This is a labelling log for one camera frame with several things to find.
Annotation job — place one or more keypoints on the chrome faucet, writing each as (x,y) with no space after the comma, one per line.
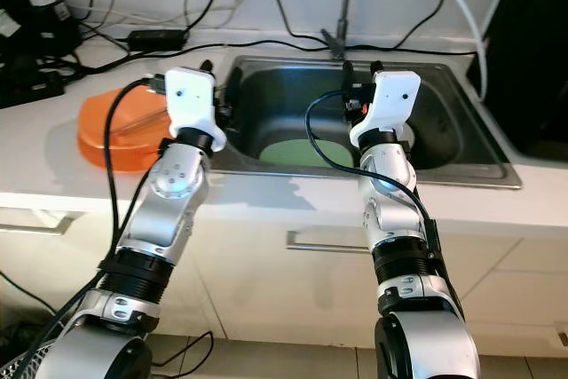
(344,11)

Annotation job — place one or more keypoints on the black power adapter brick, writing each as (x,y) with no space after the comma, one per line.
(155,39)

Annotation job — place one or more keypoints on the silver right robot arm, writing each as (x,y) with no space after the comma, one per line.
(395,219)

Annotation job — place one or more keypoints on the orange plastic bowl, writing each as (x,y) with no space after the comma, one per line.
(111,117)

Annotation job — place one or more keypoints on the black tall appliance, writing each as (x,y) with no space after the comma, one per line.
(528,51)

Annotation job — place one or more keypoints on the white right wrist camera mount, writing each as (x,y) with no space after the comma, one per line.
(395,95)

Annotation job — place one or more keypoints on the white plate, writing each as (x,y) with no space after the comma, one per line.
(406,135)

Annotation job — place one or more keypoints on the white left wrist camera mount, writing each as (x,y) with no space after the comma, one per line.
(191,95)

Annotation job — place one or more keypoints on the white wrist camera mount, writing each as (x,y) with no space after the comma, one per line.
(191,95)
(395,95)

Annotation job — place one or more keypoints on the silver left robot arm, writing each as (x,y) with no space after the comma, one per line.
(173,210)

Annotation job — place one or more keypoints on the black power strip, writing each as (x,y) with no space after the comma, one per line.
(27,86)

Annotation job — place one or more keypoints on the black charger box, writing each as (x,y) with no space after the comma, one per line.
(35,28)

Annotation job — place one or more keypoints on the stainless steel sink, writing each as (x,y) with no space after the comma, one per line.
(453,122)

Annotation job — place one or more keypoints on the white kitchen base cabinet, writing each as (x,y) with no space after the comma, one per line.
(275,308)

